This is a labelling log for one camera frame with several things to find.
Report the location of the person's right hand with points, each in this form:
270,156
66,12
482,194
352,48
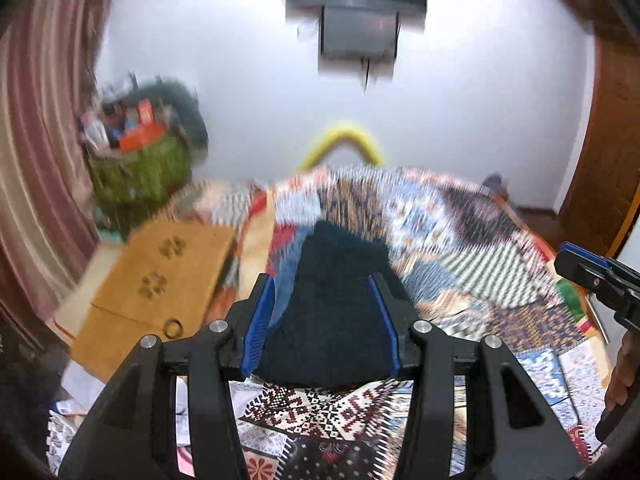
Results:
625,370

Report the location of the patchwork printed blanket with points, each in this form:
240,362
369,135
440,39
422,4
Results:
500,280

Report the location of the blue folded cloth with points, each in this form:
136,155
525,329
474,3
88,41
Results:
286,280

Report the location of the black pants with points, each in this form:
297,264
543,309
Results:
325,330

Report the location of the brown cardboard box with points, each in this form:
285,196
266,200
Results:
150,270

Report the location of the grey neck pillow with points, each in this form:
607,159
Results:
192,115

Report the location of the yellow curved tube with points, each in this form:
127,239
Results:
345,130

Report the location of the green patterned storage bag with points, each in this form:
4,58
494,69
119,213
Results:
142,175

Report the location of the wooden door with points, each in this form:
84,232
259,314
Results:
610,135

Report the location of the teal folded garment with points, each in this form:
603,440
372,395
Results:
340,237

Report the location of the striped pink curtain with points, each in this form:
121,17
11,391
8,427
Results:
40,160

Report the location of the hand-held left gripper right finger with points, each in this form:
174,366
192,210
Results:
387,330

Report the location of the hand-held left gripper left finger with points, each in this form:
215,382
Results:
257,330

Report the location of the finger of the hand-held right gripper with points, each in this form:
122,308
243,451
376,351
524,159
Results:
582,270

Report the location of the orange flat box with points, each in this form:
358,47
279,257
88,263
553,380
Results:
140,139

